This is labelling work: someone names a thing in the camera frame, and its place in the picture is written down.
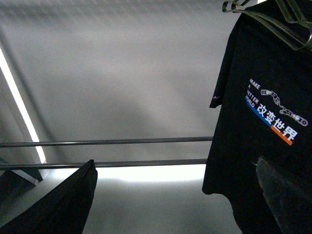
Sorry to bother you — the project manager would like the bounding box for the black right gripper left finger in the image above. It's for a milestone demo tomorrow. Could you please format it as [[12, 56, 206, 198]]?
[[0, 159, 98, 234]]

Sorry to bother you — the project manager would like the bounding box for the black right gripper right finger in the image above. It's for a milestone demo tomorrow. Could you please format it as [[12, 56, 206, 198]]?
[[256, 157, 312, 234]]

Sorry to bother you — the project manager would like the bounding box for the clear plastic hanger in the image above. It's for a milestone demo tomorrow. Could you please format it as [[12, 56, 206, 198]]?
[[275, 0, 312, 27], [222, 0, 312, 51]]

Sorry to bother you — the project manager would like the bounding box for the upper far metal rod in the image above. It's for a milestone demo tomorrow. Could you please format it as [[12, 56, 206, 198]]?
[[0, 136, 213, 148]]

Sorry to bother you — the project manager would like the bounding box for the metal rod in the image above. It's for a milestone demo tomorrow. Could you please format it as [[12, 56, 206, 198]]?
[[0, 159, 206, 171], [0, 136, 213, 148]]

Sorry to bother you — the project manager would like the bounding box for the lower far metal rod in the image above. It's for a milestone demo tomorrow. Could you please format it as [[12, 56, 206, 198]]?
[[0, 159, 206, 171]]

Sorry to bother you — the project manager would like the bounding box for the black printed hanging t-shirt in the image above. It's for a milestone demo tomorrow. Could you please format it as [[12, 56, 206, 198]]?
[[202, 14, 312, 234]]

